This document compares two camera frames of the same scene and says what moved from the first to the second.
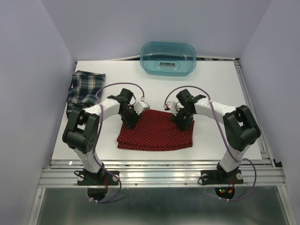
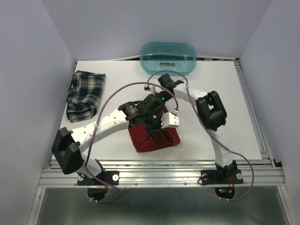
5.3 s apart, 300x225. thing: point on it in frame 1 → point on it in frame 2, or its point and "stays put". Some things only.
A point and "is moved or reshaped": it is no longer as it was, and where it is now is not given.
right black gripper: x=183 y=125 → x=157 y=93
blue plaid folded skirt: x=84 y=91 stays put
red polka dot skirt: x=155 y=130 is moved or reshaped
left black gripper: x=131 y=123 → x=159 y=127
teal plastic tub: x=168 y=58 stays put
